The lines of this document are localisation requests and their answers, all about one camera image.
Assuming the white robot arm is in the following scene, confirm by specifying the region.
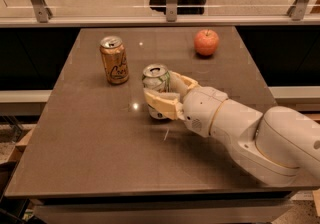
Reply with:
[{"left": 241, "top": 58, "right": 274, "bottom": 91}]
[{"left": 142, "top": 67, "right": 320, "bottom": 186}]

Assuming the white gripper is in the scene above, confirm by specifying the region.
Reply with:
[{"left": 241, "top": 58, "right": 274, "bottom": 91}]
[{"left": 143, "top": 71, "right": 228, "bottom": 137}]

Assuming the white green 7up can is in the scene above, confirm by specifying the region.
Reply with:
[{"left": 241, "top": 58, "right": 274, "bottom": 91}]
[{"left": 142, "top": 63, "right": 172, "bottom": 120}]

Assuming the red apple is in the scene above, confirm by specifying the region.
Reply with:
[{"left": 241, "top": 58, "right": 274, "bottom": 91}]
[{"left": 194, "top": 29, "right": 220, "bottom": 56}]

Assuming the gold LaCroix can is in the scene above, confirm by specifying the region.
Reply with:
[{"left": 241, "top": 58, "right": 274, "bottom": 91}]
[{"left": 100, "top": 36, "right": 129, "bottom": 84}]

